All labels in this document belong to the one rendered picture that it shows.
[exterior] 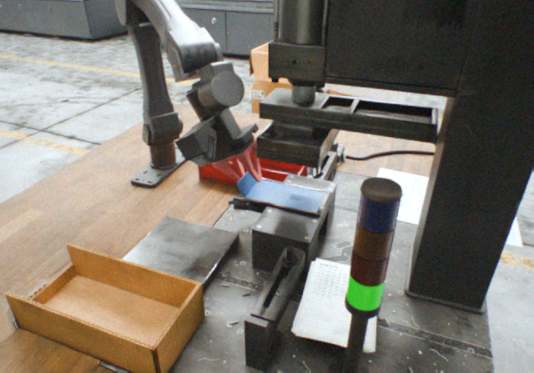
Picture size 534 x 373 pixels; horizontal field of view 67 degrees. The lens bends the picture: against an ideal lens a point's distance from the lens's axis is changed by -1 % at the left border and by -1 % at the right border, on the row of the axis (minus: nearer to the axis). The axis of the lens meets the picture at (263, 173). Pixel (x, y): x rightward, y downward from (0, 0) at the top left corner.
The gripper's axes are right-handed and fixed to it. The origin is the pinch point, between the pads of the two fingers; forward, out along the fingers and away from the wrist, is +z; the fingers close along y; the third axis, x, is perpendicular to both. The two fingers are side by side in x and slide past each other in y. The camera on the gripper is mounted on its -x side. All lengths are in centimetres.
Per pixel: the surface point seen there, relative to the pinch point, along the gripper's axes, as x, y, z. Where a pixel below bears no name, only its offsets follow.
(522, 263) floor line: 128, 30, 135
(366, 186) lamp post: -26.6, 29.9, -5.7
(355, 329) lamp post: -27.4, 21.8, 11.3
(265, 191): -0.2, 1.7, 3.1
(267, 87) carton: 216, -97, 13
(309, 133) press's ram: -6.1, 17.6, -6.4
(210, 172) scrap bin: 12.5, -18.0, -0.3
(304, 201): -0.9, 8.6, 6.9
